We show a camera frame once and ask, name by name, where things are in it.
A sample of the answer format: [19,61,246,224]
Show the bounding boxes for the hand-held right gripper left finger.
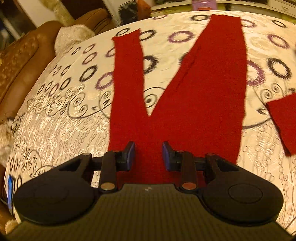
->
[58,141,136,192]

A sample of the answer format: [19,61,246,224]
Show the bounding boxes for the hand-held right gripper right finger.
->
[162,141,236,192]

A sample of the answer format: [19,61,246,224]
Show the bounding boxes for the red pants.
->
[107,14,247,188]

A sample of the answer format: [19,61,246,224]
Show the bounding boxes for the printed bedspread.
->
[6,10,296,232]

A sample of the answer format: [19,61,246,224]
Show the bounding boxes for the black smartphone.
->
[4,176,15,215]

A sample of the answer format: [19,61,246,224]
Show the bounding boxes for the cream fluffy pillow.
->
[54,24,96,56]

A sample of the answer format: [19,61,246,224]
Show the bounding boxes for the black bag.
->
[118,0,139,25]

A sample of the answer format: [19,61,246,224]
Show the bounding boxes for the brown leather sofa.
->
[0,8,111,232]

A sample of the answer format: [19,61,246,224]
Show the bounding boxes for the orange plastic bag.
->
[136,0,152,15]

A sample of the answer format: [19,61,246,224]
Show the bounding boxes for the purple plastic stool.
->
[191,0,218,11]

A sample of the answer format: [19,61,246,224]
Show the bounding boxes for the dark wooden door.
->
[69,0,104,18]

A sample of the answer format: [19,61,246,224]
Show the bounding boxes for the beige curtain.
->
[39,0,74,26]

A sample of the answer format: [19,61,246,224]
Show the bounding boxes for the white TV cabinet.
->
[150,0,296,18]

